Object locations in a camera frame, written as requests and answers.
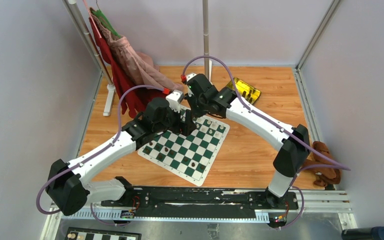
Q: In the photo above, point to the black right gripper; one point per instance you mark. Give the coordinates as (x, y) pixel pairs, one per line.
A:
(190, 97)

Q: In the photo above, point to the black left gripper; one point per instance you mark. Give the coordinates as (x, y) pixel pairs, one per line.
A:
(189, 125)

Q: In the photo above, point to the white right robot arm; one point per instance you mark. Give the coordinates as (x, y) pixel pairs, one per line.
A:
(291, 143)

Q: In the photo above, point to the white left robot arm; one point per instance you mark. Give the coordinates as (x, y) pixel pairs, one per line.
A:
(70, 184)

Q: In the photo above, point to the green white chess mat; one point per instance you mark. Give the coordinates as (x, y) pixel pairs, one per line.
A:
(201, 149)

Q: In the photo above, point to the yellow tin box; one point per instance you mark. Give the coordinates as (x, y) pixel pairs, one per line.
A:
(250, 93)

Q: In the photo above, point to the red cloth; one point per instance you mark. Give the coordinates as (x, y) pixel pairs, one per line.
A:
(135, 101)

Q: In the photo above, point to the pink cloth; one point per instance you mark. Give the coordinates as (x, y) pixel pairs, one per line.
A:
(138, 66)

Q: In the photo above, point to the centre metal rack pole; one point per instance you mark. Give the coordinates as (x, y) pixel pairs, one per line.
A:
(206, 48)

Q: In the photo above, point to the metal rack pole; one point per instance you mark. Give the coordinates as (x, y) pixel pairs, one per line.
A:
(206, 48)
(81, 26)

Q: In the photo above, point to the green cloth on hanger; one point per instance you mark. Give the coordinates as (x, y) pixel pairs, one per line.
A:
(104, 21)

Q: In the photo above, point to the brown cloth at right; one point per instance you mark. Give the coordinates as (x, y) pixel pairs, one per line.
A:
(324, 175)

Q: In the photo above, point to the left metal rack pole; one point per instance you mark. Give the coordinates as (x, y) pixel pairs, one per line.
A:
(81, 26)

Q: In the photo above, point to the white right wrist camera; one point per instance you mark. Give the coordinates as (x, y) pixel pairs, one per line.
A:
(190, 76)

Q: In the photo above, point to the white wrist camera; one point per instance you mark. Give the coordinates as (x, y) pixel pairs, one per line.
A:
(174, 99)
(190, 76)

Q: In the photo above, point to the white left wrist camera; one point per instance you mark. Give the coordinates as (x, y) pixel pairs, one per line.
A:
(174, 99)

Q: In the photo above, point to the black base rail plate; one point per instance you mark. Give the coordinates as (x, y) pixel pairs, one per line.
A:
(201, 202)

